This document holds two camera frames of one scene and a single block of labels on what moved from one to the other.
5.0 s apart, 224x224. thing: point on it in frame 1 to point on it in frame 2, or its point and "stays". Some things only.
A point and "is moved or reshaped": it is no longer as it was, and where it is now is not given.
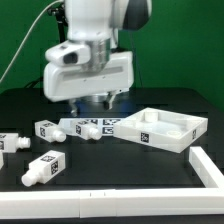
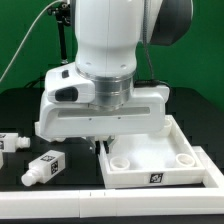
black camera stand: [61, 18] stays
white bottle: [11, 142] stays
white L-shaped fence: [104, 203] stays
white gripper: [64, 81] to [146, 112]
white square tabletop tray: [162, 129] is moved or reshaped
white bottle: [43, 169] stays
